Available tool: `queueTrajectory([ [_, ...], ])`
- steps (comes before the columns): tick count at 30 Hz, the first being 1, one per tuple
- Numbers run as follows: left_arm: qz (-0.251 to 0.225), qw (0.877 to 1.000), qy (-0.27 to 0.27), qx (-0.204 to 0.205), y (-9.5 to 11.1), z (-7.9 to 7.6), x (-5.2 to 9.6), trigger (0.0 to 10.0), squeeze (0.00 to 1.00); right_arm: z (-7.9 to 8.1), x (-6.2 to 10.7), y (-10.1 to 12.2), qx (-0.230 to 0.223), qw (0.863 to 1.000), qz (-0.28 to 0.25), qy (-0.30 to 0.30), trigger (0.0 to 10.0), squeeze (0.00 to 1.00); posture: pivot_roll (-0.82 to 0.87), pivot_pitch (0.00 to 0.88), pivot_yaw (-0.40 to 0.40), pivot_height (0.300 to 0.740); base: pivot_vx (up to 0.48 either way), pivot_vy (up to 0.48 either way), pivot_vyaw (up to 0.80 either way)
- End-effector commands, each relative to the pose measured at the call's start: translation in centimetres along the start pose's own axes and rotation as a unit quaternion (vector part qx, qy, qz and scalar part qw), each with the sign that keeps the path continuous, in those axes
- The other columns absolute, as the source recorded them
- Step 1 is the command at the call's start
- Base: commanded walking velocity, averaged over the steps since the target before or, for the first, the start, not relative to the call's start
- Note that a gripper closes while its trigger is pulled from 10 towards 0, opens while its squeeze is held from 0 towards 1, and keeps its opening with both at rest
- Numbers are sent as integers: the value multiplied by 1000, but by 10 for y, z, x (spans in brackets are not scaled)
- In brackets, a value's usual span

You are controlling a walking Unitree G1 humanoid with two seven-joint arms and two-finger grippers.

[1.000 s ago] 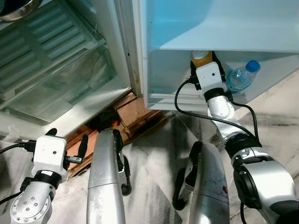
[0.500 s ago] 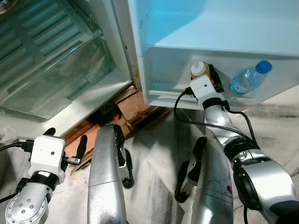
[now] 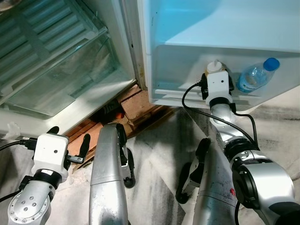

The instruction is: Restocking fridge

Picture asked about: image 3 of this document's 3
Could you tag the orange wooden fridge platform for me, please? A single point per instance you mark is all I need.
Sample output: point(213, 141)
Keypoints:
point(140, 108)

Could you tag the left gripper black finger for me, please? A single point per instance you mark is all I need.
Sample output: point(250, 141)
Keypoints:
point(84, 147)
point(53, 130)

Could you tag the black fridge foot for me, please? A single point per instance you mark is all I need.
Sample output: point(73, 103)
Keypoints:
point(108, 112)

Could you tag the beige bottle with white cap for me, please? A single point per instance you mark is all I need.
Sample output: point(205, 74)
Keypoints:
point(214, 66)

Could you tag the silver right robot leg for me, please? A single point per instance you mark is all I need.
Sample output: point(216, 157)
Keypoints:
point(215, 187)

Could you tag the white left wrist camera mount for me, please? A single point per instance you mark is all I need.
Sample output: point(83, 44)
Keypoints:
point(49, 154)

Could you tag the grey fridge cabinet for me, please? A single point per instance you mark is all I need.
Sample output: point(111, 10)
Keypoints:
point(93, 105)

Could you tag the clear bottle with blue cap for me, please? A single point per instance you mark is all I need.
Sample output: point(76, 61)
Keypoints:
point(253, 77)

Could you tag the white fridge door bin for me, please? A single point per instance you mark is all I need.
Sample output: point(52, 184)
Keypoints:
point(178, 70)

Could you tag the silver left robot leg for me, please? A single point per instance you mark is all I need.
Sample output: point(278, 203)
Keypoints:
point(105, 164)

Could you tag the silver robot leg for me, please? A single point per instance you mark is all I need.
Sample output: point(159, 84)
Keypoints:
point(215, 187)
point(105, 164)

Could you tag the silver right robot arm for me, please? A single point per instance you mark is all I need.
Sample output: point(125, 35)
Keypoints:
point(267, 183)

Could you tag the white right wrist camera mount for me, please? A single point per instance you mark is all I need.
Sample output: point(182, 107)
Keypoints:
point(219, 84)

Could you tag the clear ribbed crisper cover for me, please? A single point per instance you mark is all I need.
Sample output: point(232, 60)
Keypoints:
point(47, 28)

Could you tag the clear crisper drawer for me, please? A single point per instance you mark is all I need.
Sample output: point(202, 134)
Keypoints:
point(61, 89)

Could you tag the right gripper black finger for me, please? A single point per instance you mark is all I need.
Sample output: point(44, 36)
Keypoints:
point(231, 83)
point(205, 93)

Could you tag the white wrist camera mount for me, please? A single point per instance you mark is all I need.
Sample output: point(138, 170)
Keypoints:
point(219, 84)
point(49, 154)

